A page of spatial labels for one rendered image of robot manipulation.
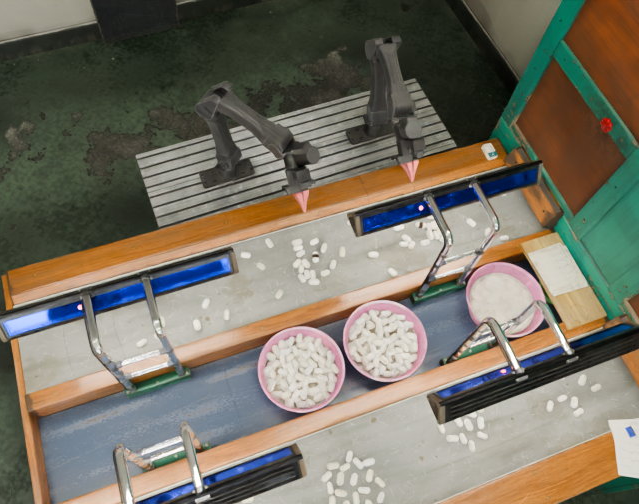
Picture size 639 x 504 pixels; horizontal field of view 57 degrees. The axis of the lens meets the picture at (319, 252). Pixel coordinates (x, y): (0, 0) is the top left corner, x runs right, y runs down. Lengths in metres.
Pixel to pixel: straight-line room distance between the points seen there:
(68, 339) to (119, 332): 0.15
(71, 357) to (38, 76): 2.06
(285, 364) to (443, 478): 0.57
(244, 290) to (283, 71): 1.83
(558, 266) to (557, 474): 0.68
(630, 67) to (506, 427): 1.09
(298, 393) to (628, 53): 1.33
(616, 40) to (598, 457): 1.20
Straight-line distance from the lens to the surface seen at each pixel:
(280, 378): 1.85
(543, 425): 1.99
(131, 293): 1.61
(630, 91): 1.87
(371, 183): 2.14
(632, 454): 2.07
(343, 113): 2.44
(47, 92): 3.58
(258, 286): 1.94
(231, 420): 1.89
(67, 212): 3.09
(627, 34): 1.86
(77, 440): 1.96
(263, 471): 1.42
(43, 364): 1.98
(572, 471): 1.97
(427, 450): 1.86
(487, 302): 2.05
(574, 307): 2.12
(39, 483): 1.91
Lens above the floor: 2.53
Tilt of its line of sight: 63 degrees down
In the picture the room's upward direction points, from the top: 9 degrees clockwise
